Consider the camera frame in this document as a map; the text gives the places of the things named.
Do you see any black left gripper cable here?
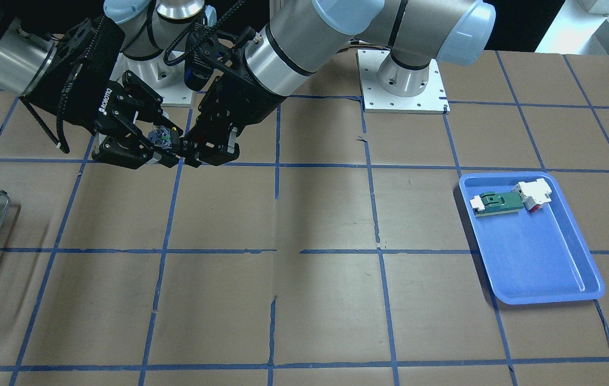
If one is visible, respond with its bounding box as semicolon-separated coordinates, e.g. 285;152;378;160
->
163;0;246;68

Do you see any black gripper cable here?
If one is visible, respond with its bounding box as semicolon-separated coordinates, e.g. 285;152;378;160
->
18;64;83;155
163;0;246;68

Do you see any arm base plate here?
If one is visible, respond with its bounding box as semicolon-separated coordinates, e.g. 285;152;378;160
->
357;49;451;114
92;43;194;107

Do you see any blue plastic tray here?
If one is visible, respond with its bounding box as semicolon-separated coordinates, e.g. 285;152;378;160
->
459;171;605;305

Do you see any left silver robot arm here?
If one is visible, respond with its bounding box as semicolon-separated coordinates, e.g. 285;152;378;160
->
175;1;496;168

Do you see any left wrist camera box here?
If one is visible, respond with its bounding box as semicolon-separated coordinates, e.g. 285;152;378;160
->
184;25;220;91

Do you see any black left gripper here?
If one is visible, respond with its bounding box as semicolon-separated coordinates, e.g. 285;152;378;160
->
177;75;279;168

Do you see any white circuit breaker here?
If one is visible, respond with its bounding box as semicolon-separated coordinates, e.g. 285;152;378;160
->
512;178;552;213

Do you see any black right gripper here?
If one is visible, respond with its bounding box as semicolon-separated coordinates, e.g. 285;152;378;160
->
22;16;180;169

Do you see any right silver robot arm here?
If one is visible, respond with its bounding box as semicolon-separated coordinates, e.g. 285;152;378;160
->
0;1;217;169

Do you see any red push button switch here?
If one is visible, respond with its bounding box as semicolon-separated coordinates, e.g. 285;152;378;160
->
147;125;183;155

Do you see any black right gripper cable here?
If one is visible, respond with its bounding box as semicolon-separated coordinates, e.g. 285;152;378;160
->
18;64;83;155

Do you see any green terminal block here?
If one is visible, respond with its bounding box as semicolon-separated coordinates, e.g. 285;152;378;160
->
469;191;524;217

